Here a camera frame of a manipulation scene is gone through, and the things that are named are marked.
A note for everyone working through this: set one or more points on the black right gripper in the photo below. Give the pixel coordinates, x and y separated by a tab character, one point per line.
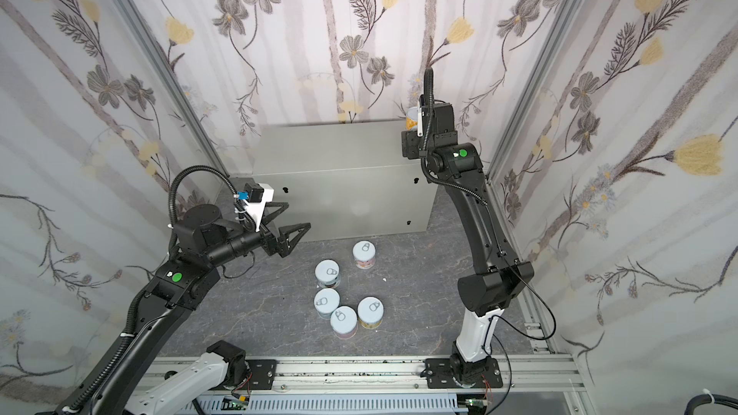
432	113

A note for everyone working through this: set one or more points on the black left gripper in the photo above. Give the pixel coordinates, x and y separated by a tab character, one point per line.
272	236

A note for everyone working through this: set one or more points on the orange persimmon label can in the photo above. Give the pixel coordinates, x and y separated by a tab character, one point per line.
411	118

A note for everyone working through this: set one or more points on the yellow white label can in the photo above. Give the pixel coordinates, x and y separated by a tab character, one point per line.
370	312

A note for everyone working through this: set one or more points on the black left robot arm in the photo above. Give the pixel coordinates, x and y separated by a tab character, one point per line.
201	241

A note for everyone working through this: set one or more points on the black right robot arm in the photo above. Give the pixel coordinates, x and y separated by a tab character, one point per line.
498	274

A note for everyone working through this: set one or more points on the blue label can upper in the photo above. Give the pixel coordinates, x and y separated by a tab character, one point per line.
327	273

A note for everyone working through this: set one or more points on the blue label can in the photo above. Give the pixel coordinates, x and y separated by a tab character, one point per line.
326	301
327	273

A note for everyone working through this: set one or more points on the grey metal cabinet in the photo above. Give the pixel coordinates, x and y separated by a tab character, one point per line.
346	180

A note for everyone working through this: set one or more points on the pink label can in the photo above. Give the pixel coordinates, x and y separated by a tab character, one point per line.
364	253

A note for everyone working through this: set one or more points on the blue label can lower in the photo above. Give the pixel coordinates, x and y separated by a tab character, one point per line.
326	301

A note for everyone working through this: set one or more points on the purple label can front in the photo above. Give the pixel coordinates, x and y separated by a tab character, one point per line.
344	322

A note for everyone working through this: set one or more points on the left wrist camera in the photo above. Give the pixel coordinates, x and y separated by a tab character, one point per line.
254	197

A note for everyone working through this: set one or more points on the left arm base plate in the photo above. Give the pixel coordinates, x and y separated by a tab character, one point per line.
252	374

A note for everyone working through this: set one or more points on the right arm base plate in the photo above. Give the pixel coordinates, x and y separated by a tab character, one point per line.
454	373

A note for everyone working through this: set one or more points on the white slotted cable duct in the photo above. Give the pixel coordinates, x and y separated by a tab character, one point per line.
334	404

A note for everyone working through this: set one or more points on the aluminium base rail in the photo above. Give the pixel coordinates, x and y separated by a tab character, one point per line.
385	375

